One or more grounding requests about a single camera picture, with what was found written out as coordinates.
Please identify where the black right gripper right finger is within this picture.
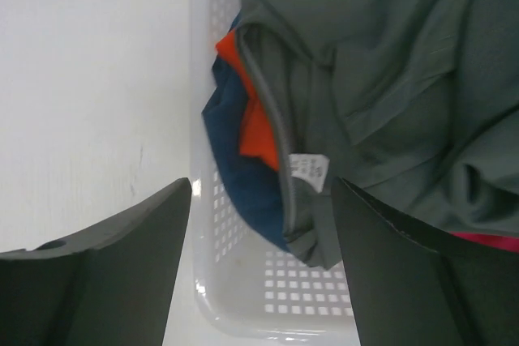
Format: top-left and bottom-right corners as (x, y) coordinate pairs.
(332, 179), (518, 345)

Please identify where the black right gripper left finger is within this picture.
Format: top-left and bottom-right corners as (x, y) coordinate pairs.
(1, 178), (191, 345)

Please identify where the grey t shirt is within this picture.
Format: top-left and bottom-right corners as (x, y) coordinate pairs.
(236, 0), (518, 268)

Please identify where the pink t shirt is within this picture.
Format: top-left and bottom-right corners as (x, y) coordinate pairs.
(452, 233), (519, 253)

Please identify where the white plastic laundry basket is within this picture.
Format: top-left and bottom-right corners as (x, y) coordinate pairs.
(190, 0), (358, 345)

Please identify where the blue t shirt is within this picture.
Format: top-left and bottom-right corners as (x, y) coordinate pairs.
(202, 15), (290, 253)

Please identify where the orange t shirt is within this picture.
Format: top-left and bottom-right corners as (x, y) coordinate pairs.
(216, 28), (279, 172)

